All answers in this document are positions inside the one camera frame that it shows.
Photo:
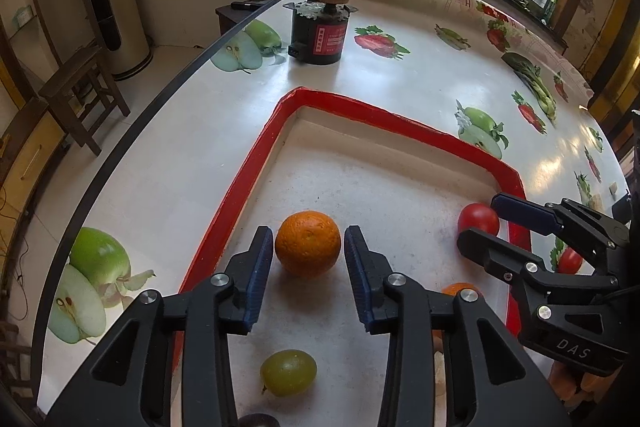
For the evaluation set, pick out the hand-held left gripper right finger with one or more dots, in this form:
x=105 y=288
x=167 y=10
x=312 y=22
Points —
x=357 y=277

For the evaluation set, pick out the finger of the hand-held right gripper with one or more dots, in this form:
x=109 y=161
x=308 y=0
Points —
x=500 y=252
x=525 y=212

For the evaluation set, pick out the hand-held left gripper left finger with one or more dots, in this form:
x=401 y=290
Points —
x=257 y=277

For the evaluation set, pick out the red tomato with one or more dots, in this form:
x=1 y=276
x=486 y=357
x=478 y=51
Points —
x=570 y=259
x=478 y=217

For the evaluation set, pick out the orange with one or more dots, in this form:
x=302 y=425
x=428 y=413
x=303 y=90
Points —
x=452 y=289
x=307 y=244

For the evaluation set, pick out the red rimmed white tray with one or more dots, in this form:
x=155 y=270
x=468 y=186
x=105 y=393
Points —
x=380 y=187

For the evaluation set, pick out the green grape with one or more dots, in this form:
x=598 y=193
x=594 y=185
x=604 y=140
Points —
x=289 y=372

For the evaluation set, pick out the dark purple plum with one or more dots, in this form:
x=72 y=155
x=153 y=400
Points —
x=257 y=420

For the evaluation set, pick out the person's right hand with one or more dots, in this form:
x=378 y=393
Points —
x=570 y=384

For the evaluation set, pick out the green leafy vegetable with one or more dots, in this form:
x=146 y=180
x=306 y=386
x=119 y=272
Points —
x=532 y=79

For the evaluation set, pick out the green bottle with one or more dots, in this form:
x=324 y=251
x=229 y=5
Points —
x=552 y=11

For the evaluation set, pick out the black motor with red label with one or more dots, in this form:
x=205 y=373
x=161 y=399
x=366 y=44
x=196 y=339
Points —
x=320 y=37

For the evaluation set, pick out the yellow low cabinet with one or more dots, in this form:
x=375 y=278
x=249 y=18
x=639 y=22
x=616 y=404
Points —
x=27 y=162

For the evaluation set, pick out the dark side table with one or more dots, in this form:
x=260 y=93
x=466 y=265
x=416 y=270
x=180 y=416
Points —
x=235 y=19

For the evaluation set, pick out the wooden stool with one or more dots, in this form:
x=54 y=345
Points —
x=75 y=79

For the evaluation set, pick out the black remote control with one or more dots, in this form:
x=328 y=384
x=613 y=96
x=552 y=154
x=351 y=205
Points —
x=245 y=5

